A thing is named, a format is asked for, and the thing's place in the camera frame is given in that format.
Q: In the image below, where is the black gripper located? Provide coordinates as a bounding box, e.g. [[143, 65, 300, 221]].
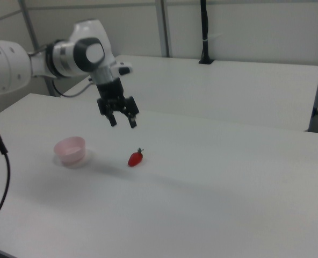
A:
[[96, 77, 140, 129]]

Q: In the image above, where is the red toy strawberry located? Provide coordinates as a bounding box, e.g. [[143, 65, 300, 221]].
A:
[[127, 147, 145, 168]]

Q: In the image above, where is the pink plastic bowl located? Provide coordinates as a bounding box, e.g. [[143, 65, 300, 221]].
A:
[[53, 136, 86, 167]]

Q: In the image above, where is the white side table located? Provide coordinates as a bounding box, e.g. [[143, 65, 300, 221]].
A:
[[61, 54, 318, 133]]

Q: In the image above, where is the black pole with clamp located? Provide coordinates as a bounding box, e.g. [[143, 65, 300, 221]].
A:
[[198, 0, 216, 66]]

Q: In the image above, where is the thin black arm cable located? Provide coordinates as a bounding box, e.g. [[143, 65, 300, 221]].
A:
[[50, 78, 96, 98]]

